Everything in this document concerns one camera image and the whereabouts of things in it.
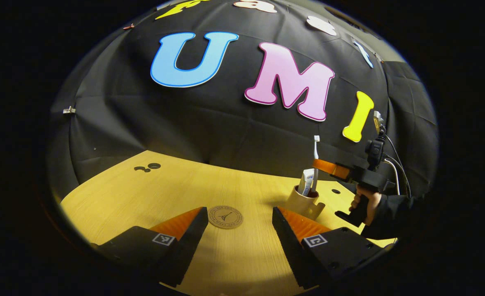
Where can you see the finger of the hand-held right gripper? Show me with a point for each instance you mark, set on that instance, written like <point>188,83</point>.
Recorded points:
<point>330,167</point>

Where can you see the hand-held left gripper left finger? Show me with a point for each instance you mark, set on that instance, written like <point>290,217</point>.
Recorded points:
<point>189,250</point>

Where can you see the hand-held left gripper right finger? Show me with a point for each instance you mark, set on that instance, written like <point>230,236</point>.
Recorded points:
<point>291,250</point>

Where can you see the pale toothbrush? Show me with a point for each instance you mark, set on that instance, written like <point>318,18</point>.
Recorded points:
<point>316,158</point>

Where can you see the white toothpaste tube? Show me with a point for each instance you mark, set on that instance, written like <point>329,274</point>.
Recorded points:
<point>307,181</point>

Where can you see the beige cup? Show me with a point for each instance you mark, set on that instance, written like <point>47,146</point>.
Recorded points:
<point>302,203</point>

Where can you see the round cork coaster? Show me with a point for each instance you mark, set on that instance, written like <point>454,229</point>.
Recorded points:
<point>225,217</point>

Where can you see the wooden desktop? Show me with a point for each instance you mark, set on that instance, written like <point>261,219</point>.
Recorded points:
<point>234,263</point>

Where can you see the black backdrop cloth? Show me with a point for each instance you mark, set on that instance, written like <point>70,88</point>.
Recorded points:
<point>209,123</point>

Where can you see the white cloth clip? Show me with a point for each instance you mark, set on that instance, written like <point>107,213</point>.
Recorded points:
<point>68,110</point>

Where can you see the orange cloth clip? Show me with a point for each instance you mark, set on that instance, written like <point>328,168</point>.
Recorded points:
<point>128,26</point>

